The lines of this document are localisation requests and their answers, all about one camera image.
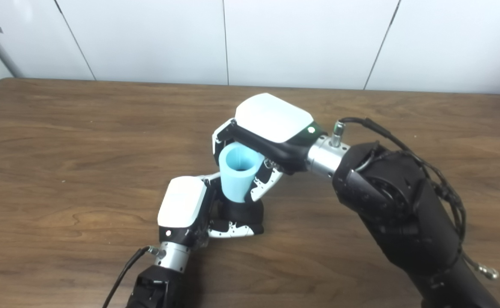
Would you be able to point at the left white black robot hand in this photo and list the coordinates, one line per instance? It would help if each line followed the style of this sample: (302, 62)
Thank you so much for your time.
(181, 201)

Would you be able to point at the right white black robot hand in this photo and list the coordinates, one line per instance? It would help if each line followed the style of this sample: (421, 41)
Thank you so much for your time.
(271, 115)

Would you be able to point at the light blue cylinder cup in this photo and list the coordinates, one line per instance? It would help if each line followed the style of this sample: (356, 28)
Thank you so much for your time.
(237, 184)

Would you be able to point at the black flared nozzle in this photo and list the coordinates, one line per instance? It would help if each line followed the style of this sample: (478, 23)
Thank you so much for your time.
(241, 211)

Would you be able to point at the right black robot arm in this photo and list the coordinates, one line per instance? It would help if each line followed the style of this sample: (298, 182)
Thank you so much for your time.
(404, 222)

